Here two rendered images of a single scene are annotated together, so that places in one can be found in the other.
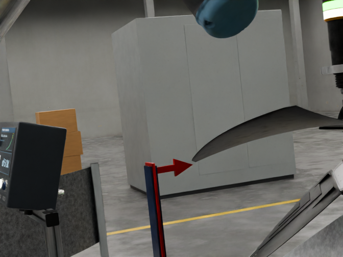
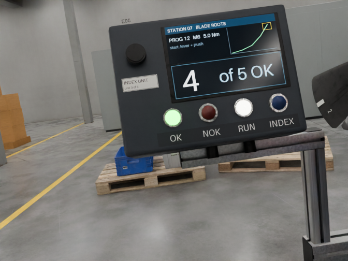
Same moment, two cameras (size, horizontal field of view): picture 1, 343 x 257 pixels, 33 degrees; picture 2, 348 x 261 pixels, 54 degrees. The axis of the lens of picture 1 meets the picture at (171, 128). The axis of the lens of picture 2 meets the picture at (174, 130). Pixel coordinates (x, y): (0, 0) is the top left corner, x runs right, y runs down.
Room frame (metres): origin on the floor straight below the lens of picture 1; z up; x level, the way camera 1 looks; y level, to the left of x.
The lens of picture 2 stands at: (1.20, 0.87, 1.18)
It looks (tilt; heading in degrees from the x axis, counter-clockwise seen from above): 9 degrees down; 294
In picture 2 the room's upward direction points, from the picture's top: 8 degrees counter-clockwise
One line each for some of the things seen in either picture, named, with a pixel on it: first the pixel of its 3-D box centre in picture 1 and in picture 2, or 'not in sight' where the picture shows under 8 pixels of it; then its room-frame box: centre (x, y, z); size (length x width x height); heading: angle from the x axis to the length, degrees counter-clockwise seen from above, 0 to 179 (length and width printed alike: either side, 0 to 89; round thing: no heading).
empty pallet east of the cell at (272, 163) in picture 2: not in sight; (275, 153); (1.73, -3.26, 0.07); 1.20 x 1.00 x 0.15; 2
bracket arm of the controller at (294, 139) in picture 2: (39, 212); (250, 147); (1.31, 0.32, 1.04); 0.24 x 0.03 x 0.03; 26
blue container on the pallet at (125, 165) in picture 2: not in sight; (135, 158); (3.25, -2.54, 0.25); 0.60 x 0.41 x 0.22; 115
